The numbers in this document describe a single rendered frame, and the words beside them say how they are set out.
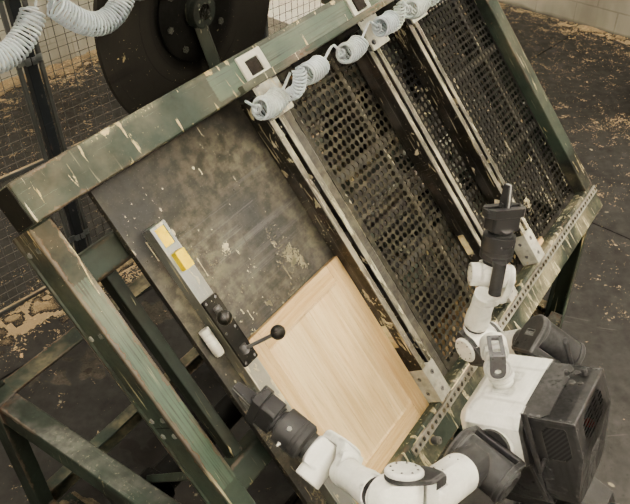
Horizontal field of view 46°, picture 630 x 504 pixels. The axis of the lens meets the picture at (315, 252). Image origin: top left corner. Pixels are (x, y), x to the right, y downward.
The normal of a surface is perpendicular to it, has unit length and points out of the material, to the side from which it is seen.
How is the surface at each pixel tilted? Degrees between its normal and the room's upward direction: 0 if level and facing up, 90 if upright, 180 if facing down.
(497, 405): 23
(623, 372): 0
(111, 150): 52
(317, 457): 30
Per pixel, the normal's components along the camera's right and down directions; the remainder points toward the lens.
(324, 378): 0.64, -0.20
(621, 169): -0.02, -0.77
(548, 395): -0.33, -0.85
